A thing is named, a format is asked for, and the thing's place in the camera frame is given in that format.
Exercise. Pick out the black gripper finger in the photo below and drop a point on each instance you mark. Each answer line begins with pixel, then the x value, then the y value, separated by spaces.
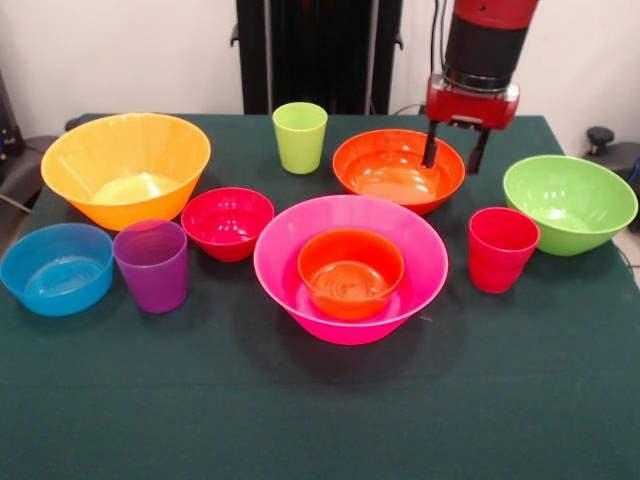
pixel 475 160
pixel 430 150

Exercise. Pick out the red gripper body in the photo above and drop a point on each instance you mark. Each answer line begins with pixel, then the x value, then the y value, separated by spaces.
pixel 470 107

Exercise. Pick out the green bowl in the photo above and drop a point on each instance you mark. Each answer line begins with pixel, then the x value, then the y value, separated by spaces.
pixel 575 200

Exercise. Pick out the small red-orange bowl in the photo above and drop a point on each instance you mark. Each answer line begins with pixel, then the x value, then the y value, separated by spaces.
pixel 350 295

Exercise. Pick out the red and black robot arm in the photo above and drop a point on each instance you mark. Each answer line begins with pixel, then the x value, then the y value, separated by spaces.
pixel 485 45

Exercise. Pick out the wide red-orange bowl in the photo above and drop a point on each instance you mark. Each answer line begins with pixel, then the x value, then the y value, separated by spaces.
pixel 390 195

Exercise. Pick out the crimson cup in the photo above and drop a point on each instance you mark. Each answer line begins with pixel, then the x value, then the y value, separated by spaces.
pixel 500 265

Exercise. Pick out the green cup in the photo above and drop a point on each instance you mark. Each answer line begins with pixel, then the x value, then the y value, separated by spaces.
pixel 300 150

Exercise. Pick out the large pink bowl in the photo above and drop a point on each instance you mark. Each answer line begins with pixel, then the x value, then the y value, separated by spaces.
pixel 280 250

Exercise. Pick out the small crimson bowl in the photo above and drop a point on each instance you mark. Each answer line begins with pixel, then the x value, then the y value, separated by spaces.
pixel 225 245

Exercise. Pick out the dark green tablecloth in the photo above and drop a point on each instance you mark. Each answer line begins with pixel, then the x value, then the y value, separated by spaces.
pixel 300 410

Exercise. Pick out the purple cup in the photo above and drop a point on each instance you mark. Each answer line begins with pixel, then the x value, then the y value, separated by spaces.
pixel 155 280

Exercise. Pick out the large orange bowl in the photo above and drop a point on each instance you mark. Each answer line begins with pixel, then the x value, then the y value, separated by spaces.
pixel 100 150

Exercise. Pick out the blue bowl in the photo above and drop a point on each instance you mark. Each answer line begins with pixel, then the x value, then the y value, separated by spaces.
pixel 60 300

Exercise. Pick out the black computer case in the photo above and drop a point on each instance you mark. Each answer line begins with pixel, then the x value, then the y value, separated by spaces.
pixel 7 125

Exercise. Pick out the black pedestal leg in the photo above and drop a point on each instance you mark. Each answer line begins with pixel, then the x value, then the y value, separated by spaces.
pixel 625 160

